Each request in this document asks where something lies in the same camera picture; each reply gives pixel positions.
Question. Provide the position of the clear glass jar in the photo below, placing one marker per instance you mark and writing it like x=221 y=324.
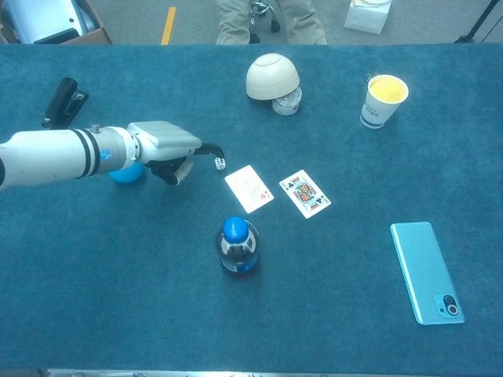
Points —
x=288 y=103

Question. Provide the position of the person in beige trousers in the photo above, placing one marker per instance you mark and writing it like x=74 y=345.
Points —
x=236 y=23

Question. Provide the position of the cardboard box with equipment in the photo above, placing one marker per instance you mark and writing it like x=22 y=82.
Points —
x=51 y=21

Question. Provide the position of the teal table cloth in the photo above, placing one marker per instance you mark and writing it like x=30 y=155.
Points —
x=118 y=275

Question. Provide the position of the blue ball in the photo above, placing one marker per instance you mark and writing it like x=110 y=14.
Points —
x=125 y=173

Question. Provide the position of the white box on floor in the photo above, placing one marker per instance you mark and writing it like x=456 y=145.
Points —
x=367 y=15

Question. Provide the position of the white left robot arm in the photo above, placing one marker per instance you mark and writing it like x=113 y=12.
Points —
x=59 y=155

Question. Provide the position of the white die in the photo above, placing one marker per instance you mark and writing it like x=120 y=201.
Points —
x=219 y=163

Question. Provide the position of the dark bottle with blue cap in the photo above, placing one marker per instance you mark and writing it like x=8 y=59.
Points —
x=237 y=251

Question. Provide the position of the king of clubs playing card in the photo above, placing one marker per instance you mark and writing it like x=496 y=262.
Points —
x=305 y=193

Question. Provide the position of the grey black left robot hand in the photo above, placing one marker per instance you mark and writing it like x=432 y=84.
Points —
x=165 y=139

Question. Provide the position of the queen of hearts playing card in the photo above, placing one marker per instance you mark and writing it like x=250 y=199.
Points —
x=248 y=188

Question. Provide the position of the chrome swivel stool base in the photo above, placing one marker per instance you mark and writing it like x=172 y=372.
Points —
x=263 y=15

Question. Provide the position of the black stapler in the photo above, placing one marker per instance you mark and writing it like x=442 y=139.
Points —
x=63 y=103

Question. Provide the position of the paper cup with yellow drink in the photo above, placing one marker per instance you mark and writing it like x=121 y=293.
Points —
x=382 y=100

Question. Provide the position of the cream upturned bowl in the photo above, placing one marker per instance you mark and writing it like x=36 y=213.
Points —
x=271 y=77

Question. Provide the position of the pile of paper clips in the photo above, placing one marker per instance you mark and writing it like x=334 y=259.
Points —
x=371 y=76

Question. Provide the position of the light blue smartphone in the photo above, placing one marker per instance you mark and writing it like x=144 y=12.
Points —
x=426 y=271

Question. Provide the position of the black tripod leg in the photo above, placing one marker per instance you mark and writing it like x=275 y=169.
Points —
x=477 y=23

